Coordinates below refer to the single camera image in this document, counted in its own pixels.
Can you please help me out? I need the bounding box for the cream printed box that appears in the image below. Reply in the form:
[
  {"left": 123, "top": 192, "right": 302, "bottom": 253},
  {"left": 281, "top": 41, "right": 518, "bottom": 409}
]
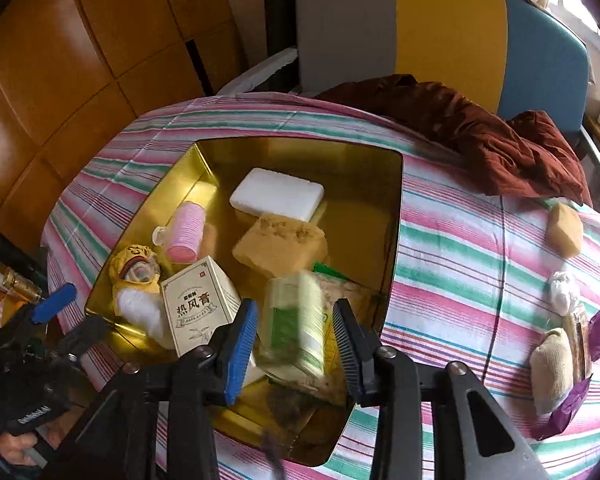
[{"left": 161, "top": 255, "right": 244, "bottom": 359}]

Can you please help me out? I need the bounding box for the pink plastic cup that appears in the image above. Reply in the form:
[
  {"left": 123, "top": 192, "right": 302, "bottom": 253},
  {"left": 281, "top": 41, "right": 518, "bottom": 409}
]
[{"left": 152, "top": 201, "right": 206, "bottom": 264}]

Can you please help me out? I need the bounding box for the gold tin box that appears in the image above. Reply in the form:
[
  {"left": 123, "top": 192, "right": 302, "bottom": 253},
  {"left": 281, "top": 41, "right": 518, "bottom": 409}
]
[{"left": 84, "top": 137, "right": 404, "bottom": 466}]

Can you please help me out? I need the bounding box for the small yellow sponge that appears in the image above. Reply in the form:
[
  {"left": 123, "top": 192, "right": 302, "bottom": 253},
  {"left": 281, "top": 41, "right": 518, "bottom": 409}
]
[{"left": 545, "top": 202, "right": 585, "bottom": 260}]

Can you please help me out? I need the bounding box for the person's left hand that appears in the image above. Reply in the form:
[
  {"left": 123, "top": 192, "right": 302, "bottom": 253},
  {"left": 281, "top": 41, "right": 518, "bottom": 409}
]
[{"left": 0, "top": 429, "right": 52, "bottom": 469}]

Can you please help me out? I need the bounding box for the white foam block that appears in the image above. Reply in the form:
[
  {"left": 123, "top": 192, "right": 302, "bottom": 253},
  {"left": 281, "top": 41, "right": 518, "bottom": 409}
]
[{"left": 229, "top": 167, "right": 326, "bottom": 223}]

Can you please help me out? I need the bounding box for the yellow figure toy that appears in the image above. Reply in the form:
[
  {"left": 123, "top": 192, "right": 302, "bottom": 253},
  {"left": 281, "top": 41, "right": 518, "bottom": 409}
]
[{"left": 108, "top": 244, "right": 169, "bottom": 343}]

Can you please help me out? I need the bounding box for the green and white packet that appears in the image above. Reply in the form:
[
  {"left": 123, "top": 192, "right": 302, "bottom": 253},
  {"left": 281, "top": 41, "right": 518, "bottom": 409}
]
[{"left": 255, "top": 270, "right": 327, "bottom": 379}]

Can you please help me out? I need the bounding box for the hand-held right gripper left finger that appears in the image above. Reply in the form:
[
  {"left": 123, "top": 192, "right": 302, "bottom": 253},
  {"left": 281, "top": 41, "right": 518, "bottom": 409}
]
[{"left": 55, "top": 299, "right": 259, "bottom": 480}]

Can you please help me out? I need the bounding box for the wooden wardrobe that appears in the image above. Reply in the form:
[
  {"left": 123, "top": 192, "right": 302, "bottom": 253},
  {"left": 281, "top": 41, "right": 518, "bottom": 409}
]
[{"left": 0, "top": 0, "right": 247, "bottom": 241}]

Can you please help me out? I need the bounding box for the white ball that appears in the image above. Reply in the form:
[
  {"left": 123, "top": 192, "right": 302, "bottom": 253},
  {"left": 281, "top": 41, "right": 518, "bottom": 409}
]
[{"left": 548, "top": 270, "right": 580, "bottom": 317}]

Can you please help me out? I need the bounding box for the white bed frame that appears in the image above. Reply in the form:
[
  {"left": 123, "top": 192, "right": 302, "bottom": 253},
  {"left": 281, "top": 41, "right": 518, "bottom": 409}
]
[{"left": 217, "top": 47, "right": 301, "bottom": 96}]

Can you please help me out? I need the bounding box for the black rolled mat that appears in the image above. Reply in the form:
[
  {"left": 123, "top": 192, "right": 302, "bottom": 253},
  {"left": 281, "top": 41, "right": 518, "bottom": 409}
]
[{"left": 261, "top": 0, "right": 306, "bottom": 94}]

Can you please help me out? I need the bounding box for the cream fabric pouch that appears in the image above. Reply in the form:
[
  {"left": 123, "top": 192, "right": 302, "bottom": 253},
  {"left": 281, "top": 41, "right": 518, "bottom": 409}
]
[{"left": 530, "top": 327, "right": 576, "bottom": 416}]

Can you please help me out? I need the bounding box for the grey yellow blue headboard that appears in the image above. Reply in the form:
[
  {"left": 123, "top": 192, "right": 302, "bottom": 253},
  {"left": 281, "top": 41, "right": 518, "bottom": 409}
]
[{"left": 295, "top": 0, "right": 591, "bottom": 136}]

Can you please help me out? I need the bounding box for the brown garment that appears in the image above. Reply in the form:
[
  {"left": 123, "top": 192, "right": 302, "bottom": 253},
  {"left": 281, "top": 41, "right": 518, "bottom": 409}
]
[{"left": 312, "top": 74, "right": 594, "bottom": 206}]

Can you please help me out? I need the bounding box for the gold glass bottle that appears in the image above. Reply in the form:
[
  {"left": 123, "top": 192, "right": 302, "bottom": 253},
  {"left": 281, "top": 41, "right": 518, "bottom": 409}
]
[{"left": 0, "top": 247, "right": 44, "bottom": 306}]

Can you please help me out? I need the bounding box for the window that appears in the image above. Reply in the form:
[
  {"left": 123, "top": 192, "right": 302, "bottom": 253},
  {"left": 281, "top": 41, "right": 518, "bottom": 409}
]
[{"left": 550, "top": 0, "right": 597, "bottom": 37}]

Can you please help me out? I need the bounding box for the large yellow sponge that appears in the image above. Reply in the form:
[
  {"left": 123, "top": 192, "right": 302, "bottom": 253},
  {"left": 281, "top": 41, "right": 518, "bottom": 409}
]
[{"left": 231, "top": 211, "right": 329, "bottom": 279}]

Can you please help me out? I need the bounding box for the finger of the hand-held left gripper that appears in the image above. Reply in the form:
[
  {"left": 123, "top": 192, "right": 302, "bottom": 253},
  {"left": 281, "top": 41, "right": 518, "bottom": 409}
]
[
  {"left": 0, "top": 282, "right": 77, "bottom": 356},
  {"left": 60, "top": 316, "right": 112, "bottom": 361}
]

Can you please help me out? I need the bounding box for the purple packet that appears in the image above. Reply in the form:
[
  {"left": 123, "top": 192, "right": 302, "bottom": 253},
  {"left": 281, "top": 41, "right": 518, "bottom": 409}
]
[{"left": 535, "top": 306, "right": 600, "bottom": 441}]

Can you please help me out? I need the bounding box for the black tube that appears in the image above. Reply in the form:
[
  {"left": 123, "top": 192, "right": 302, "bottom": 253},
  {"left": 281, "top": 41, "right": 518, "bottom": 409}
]
[{"left": 0, "top": 217, "right": 49, "bottom": 282}]

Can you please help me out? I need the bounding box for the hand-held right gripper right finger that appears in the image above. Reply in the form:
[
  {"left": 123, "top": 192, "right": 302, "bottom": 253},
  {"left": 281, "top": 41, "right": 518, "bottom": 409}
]
[{"left": 331, "top": 299, "right": 551, "bottom": 480}]

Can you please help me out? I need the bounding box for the clear green packet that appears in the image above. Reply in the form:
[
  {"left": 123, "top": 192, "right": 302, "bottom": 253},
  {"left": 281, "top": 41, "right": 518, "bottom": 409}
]
[{"left": 260, "top": 262, "right": 381, "bottom": 408}]

